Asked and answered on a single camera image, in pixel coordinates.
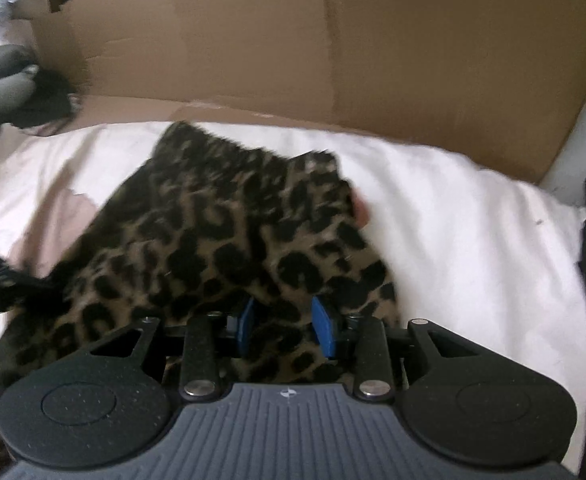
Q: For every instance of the black lace cloth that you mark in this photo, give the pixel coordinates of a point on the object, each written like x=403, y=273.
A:
x=3, y=285

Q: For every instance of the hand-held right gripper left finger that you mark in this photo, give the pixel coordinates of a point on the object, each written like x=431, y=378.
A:
x=245, y=327

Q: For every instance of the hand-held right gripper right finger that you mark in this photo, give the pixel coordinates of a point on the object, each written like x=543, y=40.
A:
x=323, y=332

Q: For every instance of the black clothing pile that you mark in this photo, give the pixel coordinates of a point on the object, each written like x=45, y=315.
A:
x=48, y=105

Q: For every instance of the white printed bed sheet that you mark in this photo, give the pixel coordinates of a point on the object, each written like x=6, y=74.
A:
x=473, y=240

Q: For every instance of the brown cardboard box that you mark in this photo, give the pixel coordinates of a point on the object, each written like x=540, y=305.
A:
x=323, y=60

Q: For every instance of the leopard print garment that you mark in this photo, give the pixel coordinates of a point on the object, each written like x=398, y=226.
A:
x=198, y=240

